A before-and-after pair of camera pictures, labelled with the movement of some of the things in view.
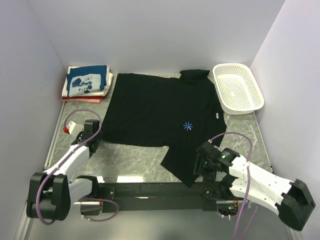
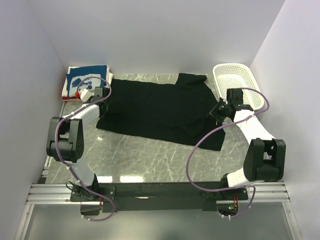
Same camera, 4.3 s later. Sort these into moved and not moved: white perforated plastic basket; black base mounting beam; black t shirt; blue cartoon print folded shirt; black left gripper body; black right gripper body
Moved: black right gripper body; black left gripper body; black t shirt
Not moved: blue cartoon print folded shirt; white perforated plastic basket; black base mounting beam
